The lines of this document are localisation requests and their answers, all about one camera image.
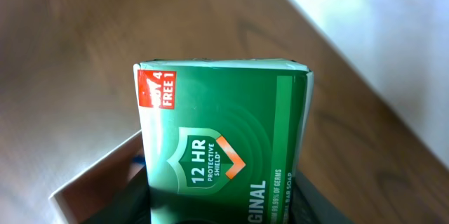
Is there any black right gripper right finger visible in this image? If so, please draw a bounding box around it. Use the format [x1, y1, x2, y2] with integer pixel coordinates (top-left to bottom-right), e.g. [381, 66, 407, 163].
[289, 171, 354, 224]

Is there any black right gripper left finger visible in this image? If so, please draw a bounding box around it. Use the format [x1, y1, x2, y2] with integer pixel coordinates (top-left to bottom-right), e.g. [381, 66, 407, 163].
[82, 167, 151, 224]

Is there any white box pink interior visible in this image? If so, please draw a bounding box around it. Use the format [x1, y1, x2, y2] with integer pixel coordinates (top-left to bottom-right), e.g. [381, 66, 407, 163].
[48, 131, 144, 223]

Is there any green Dettol soap box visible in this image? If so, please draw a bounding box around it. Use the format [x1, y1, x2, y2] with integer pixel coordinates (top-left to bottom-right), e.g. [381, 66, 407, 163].
[133, 59, 314, 224]

